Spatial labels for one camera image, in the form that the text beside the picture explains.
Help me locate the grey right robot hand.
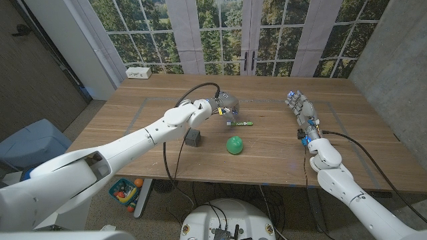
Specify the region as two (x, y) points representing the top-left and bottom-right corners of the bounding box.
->
(285, 90), (322, 140)

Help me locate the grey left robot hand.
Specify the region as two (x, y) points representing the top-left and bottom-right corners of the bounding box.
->
(208, 92), (240, 123)

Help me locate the green ball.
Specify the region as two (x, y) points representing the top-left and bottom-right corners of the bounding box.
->
(226, 135), (244, 155)

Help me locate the dark grey block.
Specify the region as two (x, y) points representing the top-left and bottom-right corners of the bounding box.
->
(184, 128), (202, 148)

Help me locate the printed window backdrop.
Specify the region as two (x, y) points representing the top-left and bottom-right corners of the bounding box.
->
(71, 0), (391, 79)

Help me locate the white power strip box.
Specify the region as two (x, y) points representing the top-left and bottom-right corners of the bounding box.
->
(125, 66), (153, 80)

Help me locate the grey table leg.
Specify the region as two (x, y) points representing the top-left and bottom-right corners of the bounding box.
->
(306, 187), (330, 233)

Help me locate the black round floor base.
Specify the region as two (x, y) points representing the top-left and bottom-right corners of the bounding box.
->
(152, 179), (179, 195)

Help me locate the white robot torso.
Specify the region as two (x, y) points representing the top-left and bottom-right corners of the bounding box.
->
(179, 198), (277, 240)

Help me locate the white table leg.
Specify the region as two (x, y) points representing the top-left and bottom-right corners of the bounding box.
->
(133, 178), (155, 220)

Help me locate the yellow toy banana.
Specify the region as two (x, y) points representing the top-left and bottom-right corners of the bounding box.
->
(116, 187), (137, 203)

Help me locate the teal toy basket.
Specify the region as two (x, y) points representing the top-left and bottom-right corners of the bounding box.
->
(108, 177), (139, 207)

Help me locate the blue grey bin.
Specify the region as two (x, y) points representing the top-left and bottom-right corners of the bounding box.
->
(0, 119), (73, 171)

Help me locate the dark wooden door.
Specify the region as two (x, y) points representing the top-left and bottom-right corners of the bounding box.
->
(0, 0), (93, 143)

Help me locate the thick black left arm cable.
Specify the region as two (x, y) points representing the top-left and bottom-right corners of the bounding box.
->
(162, 82), (221, 209)

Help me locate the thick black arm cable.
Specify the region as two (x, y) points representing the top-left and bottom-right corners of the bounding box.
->
(322, 129), (427, 224)
(162, 82), (221, 209)

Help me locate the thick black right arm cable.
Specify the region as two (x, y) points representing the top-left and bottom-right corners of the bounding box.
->
(322, 129), (427, 224)

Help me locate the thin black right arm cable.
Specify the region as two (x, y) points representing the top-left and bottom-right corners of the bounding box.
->
(302, 145), (334, 240)

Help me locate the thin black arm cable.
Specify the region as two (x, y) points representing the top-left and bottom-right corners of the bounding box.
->
(302, 145), (334, 240)
(173, 128), (191, 183)

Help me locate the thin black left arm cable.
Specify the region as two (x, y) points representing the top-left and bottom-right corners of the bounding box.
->
(173, 128), (191, 183)

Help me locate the black door handle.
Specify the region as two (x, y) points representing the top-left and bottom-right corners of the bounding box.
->
(11, 23), (33, 37)

